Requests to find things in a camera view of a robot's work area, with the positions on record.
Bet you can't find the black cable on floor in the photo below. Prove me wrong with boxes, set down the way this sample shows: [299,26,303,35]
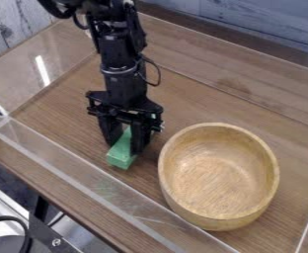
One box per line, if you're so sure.
[0,214,36,253]

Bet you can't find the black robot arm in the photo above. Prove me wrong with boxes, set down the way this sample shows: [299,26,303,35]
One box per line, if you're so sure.
[74,0,163,155]

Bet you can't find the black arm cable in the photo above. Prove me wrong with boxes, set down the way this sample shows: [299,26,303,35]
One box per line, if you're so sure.
[136,53,161,88]

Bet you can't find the black metal table leg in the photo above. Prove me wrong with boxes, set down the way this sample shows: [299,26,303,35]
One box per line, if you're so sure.
[33,197,50,221]

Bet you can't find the clear acrylic tray wall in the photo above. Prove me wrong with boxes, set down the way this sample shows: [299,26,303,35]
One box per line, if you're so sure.
[0,6,308,253]

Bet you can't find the green rectangular block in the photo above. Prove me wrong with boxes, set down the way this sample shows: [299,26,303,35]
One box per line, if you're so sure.
[105,113,157,171]

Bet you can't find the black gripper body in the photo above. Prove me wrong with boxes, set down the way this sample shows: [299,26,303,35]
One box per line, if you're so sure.
[85,65,163,131]

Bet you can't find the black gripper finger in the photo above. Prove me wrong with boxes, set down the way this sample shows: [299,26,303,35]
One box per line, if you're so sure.
[131,122,152,155]
[97,115,124,146]

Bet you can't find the brown wooden bowl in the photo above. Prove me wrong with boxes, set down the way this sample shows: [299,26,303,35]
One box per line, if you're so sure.
[157,123,280,231]

